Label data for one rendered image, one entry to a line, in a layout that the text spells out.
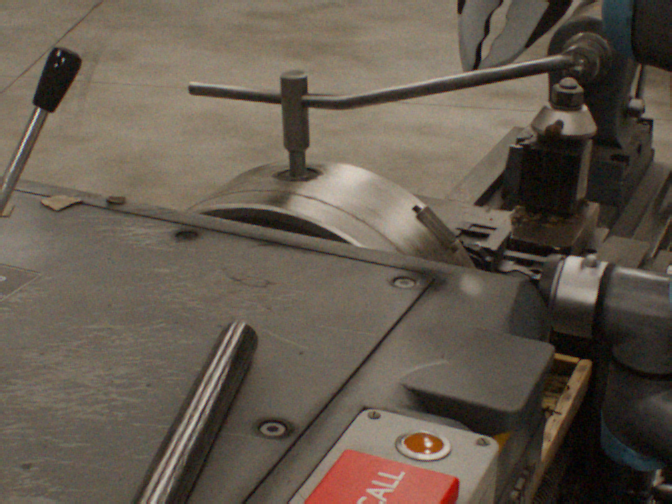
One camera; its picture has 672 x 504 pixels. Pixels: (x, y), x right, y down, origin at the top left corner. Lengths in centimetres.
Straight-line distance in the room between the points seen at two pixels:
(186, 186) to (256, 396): 389
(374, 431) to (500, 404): 8
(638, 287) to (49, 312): 63
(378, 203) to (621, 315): 30
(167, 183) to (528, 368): 390
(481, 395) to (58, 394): 23
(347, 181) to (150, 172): 365
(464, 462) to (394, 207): 44
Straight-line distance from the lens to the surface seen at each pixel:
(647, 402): 130
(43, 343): 78
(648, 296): 126
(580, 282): 127
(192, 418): 66
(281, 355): 77
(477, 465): 67
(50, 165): 481
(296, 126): 108
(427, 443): 68
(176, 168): 477
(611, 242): 176
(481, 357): 78
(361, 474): 64
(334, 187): 108
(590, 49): 212
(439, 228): 112
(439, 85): 102
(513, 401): 74
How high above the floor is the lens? 161
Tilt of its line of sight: 23 degrees down
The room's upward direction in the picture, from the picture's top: 3 degrees clockwise
